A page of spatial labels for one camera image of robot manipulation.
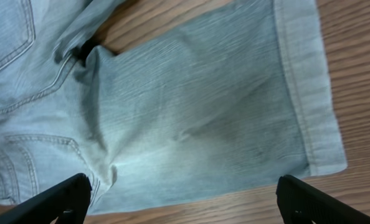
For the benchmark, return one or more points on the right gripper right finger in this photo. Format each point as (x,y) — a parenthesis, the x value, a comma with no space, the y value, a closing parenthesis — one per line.
(300,203)

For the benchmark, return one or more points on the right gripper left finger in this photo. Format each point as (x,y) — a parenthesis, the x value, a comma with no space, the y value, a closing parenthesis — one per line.
(64,203)

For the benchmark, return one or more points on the light blue denim shorts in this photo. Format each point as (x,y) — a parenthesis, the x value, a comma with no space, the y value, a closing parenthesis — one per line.
(228,101)

